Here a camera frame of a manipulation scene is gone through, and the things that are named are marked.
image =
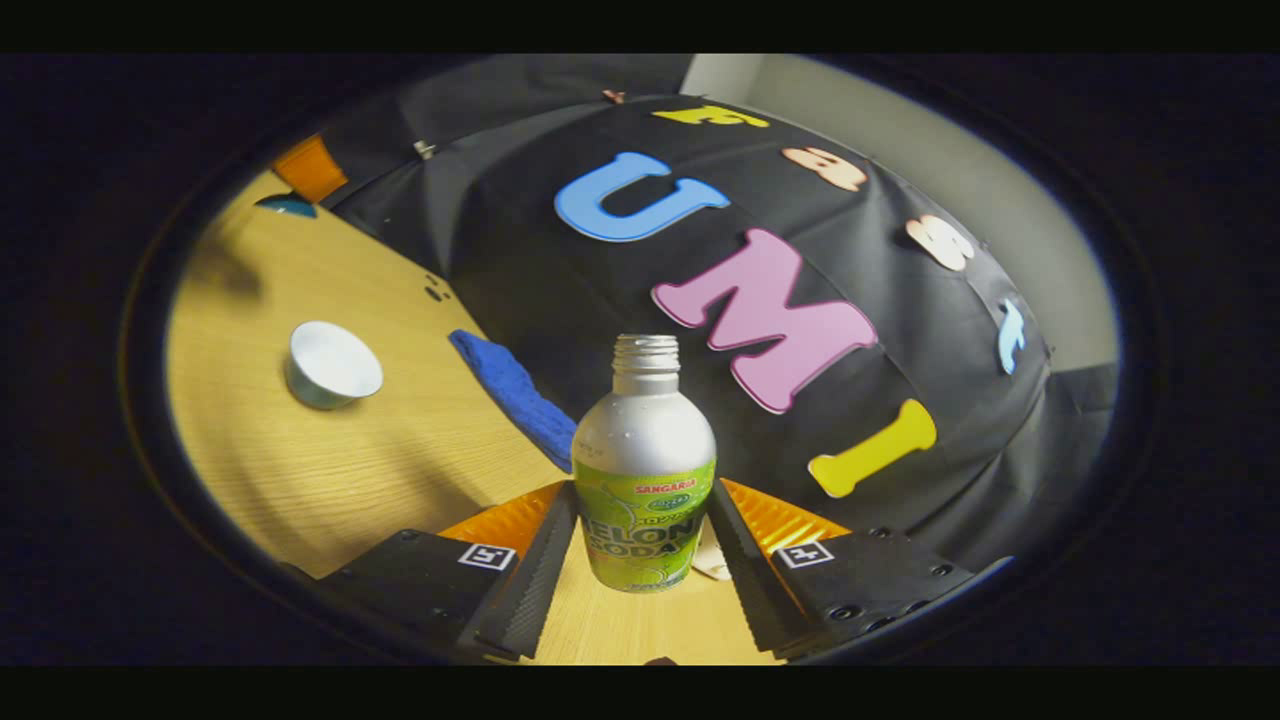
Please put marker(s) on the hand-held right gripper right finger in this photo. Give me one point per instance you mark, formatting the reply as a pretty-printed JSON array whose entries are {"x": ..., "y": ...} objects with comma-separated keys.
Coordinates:
[{"x": 745, "y": 570}]

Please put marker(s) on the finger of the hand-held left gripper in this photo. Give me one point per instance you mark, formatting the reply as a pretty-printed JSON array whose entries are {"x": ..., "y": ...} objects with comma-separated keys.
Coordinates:
[{"x": 310, "y": 168}]

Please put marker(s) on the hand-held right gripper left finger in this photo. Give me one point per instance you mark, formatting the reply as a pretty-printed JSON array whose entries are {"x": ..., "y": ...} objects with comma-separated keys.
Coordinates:
[{"x": 540, "y": 570}]

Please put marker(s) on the silver green label water bottle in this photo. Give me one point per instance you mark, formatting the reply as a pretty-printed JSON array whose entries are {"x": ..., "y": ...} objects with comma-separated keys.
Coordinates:
[{"x": 645, "y": 450}]

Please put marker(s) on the teal teacup with white inside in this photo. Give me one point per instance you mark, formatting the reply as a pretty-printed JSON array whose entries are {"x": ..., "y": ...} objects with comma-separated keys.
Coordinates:
[{"x": 335, "y": 362}]

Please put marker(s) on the white toaster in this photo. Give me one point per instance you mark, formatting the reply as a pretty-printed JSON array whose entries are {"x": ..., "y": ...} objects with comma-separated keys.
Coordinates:
[{"x": 715, "y": 560}]

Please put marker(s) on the blue folded cloth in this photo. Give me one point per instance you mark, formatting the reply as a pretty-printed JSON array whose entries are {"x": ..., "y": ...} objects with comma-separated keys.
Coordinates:
[{"x": 520, "y": 395}]

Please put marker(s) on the black backdrop cloth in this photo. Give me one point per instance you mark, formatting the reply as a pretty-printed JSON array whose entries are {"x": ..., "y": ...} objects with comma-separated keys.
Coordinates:
[{"x": 560, "y": 300}]

